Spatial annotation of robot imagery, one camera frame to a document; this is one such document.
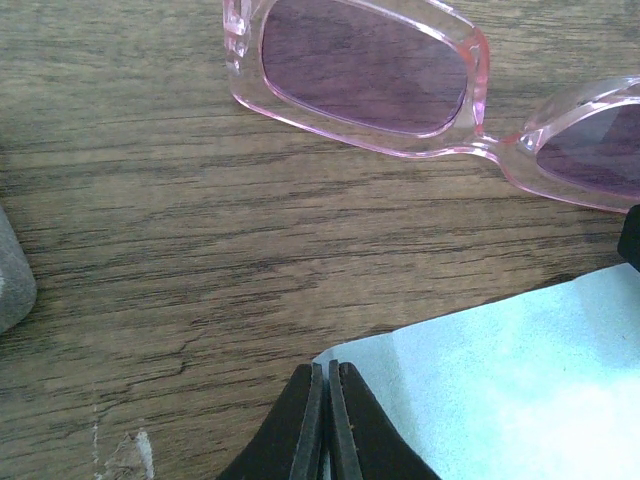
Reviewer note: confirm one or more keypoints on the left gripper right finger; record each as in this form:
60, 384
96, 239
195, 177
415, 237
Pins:
363, 443

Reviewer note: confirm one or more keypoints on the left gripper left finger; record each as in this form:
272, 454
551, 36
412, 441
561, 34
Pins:
288, 444

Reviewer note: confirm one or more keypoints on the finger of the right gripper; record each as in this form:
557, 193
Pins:
628, 246

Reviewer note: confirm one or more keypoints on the light blue cleaning cloth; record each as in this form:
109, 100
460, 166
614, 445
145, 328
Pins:
542, 385

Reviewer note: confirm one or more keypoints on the pink sunglasses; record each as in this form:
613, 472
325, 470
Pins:
410, 78

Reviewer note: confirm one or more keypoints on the grey glasses case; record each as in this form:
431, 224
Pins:
18, 285

